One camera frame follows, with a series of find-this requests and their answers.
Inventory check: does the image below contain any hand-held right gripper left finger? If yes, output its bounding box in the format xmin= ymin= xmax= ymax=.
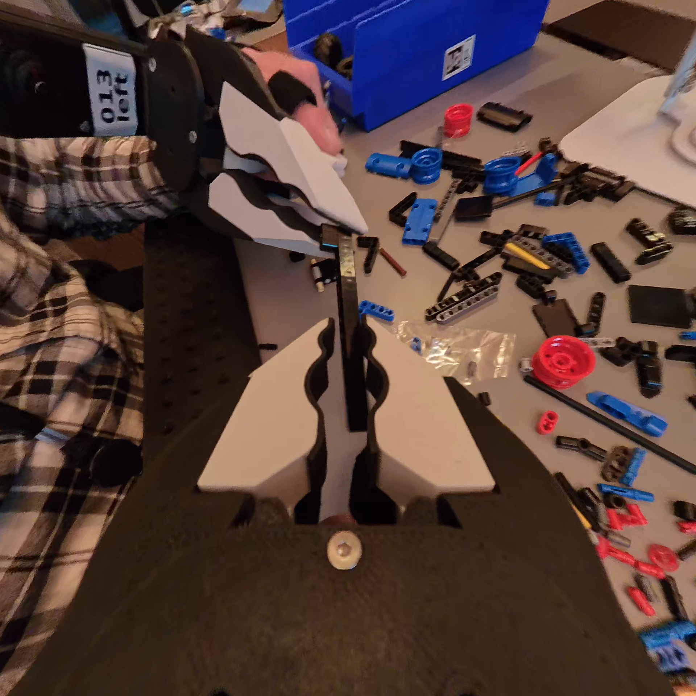
xmin=197 ymin=319 xmax=336 ymax=525

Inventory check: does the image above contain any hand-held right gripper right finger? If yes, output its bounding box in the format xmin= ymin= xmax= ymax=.
xmin=352 ymin=320 xmax=497 ymax=524

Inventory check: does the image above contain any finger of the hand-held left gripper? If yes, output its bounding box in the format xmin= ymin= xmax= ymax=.
xmin=208 ymin=172 xmax=323 ymax=257
xmin=219 ymin=80 xmax=370 ymax=237

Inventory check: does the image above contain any black and grey brick assembly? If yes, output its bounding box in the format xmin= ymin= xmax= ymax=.
xmin=310 ymin=257 xmax=339 ymax=293

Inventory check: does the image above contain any black thin liftarm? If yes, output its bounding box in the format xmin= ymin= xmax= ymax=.
xmin=321 ymin=223 xmax=371 ymax=435

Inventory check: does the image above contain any grey desk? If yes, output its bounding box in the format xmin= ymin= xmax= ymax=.
xmin=234 ymin=49 xmax=696 ymax=653

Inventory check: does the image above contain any person's left hand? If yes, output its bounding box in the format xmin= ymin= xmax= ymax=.
xmin=241 ymin=48 xmax=344 ymax=157

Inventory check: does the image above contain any blue rounded panel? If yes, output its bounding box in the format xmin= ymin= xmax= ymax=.
xmin=365 ymin=152 xmax=414 ymax=179

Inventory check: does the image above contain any clear zip bag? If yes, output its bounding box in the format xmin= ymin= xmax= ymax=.
xmin=393 ymin=321 xmax=517 ymax=382

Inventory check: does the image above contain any black short liftarm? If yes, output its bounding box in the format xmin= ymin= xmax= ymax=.
xmin=389 ymin=191 xmax=419 ymax=228

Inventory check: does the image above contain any black angled liftarm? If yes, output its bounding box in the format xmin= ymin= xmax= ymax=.
xmin=356 ymin=235 xmax=381 ymax=275

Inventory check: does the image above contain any black rubber tyre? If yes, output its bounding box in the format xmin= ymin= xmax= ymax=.
xmin=314 ymin=33 xmax=355 ymax=83

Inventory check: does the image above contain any blue wheel rim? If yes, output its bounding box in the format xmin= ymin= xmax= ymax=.
xmin=483 ymin=158 xmax=523 ymax=196
xmin=410 ymin=148 xmax=444 ymax=185

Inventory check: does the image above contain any blue flat panel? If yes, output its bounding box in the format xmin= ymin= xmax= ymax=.
xmin=402 ymin=198 xmax=439 ymax=246

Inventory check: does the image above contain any dark grey long beam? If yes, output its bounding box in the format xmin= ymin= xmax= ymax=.
xmin=439 ymin=285 xmax=500 ymax=325

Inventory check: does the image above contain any red wheel rim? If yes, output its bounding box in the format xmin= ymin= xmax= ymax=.
xmin=532 ymin=335 xmax=598 ymax=390
xmin=443 ymin=103 xmax=475 ymax=140

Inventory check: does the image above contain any light grey long beam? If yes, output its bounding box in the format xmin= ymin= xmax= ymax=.
xmin=435 ymin=179 xmax=461 ymax=243

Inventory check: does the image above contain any blue storage bin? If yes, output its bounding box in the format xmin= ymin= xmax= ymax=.
xmin=283 ymin=0 xmax=551 ymax=133

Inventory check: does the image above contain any black long studless beam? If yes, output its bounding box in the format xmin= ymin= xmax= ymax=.
xmin=399 ymin=140 xmax=485 ymax=170

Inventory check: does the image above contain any black rectangular panel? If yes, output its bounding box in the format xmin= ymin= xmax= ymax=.
xmin=422 ymin=241 xmax=461 ymax=272

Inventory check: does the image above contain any black glossy curved panel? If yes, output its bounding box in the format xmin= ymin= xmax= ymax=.
xmin=532 ymin=297 xmax=580 ymax=338

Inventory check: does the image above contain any black long axle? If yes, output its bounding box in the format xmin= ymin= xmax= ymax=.
xmin=523 ymin=375 xmax=696 ymax=474

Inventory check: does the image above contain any black smooth flat panel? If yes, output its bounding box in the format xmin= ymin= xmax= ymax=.
xmin=454 ymin=196 xmax=495 ymax=221

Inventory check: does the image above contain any black thin long beam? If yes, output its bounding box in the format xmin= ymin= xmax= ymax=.
xmin=462 ymin=247 xmax=501 ymax=273

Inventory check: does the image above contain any blue wedge panel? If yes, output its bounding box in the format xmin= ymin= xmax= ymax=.
xmin=586 ymin=390 xmax=669 ymax=438

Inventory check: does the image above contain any black flat liftarm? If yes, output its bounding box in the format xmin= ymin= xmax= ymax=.
xmin=579 ymin=292 xmax=606 ymax=336

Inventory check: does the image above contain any yellow axle rod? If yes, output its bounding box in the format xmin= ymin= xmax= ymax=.
xmin=505 ymin=243 xmax=550 ymax=270

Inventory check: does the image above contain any pile of small connector pieces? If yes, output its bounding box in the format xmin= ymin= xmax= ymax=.
xmin=555 ymin=435 xmax=696 ymax=618

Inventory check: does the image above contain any dark grey beam with holes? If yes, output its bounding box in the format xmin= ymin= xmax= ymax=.
xmin=511 ymin=235 xmax=577 ymax=278

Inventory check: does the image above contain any blue angled beam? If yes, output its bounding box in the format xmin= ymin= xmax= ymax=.
xmin=542 ymin=233 xmax=591 ymax=275

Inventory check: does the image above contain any black thin axle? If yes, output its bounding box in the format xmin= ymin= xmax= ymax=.
xmin=492 ymin=182 xmax=577 ymax=211

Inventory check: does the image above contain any blue fairing panel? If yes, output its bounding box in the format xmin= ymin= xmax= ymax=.
xmin=535 ymin=154 xmax=561 ymax=207

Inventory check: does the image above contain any black stubby beam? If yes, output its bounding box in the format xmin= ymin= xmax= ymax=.
xmin=591 ymin=242 xmax=632 ymax=284

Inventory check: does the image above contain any black square panel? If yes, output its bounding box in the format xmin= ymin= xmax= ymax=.
xmin=628 ymin=285 xmax=695 ymax=330

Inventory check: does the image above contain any black strap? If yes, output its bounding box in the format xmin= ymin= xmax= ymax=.
xmin=0 ymin=402 xmax=144 ymax=488

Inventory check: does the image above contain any blue and black frame assembly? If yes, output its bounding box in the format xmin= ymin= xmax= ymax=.
xmin=639 ymin=620 xmax=696 ymax=681

